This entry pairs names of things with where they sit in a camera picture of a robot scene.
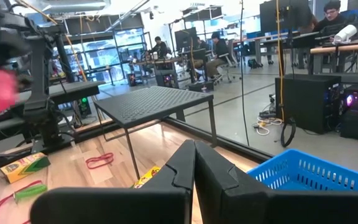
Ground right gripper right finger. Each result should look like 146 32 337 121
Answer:
194 139 358 224

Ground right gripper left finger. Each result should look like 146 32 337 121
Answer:
29 139 196 224

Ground yellow green crayon box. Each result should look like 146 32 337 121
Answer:
131 166 162 190
0 151 52 184

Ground blue plastic basket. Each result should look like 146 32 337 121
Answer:
246 148 358 192

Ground green coil wristband keychain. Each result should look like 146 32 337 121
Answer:
13 183 48 202

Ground black side desk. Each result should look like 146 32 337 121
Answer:
48 81 106 105

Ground office chair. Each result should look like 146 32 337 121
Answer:
213 39 239 85

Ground wooden desk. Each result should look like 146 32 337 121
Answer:
310 42 358 55

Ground red rubber band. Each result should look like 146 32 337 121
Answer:
85 152 115 170
0 179 43 224

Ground computer tower green light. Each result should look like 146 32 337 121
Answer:
78 96 92 118

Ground black perforated metal shelf riser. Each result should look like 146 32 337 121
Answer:
93 85 219 181

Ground black computer tower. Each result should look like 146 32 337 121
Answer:
274 73 341 134

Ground person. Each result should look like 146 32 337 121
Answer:
149 36 169 60
196 36 209 52
314 0 347 34
205 32 229 80

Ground black computer monitor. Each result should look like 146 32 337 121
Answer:
174 27 198 52
259 0 313 34

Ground white cylinder device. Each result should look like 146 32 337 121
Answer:
333 24 358 44

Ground black coiled floor cable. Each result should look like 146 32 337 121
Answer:
280 117 297 148

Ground black aluminium rig frame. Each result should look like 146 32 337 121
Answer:
0 116 275 177

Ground white yellow floor cables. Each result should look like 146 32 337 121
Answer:
252 110 284 136

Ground black hanging cable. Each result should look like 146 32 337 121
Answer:
239 0 250 147

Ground yellow hanging cable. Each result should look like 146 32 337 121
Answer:
275 0 285 123

